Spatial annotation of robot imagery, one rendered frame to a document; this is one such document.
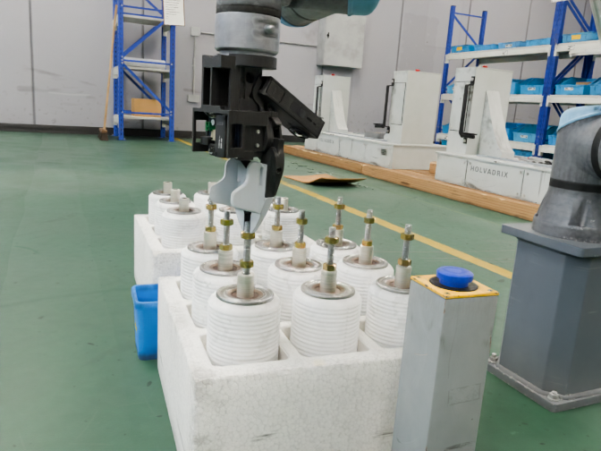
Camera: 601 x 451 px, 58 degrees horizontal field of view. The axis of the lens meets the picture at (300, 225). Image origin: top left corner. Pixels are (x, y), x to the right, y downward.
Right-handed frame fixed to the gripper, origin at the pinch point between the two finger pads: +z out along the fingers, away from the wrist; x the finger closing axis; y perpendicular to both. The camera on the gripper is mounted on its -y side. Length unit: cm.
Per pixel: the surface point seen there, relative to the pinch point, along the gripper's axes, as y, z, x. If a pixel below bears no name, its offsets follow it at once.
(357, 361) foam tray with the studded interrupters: -8.1, 17.1, 12.4
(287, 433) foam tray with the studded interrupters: 0.3, 26.0, 8.7
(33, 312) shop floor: 3, 35, -71
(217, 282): -0.5, 10.6, -7.8
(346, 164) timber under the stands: -306, 32, -239
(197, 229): -23, 13, -45
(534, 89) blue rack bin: -589, -47, -209
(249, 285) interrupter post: 1.1, 8.2, 1.0
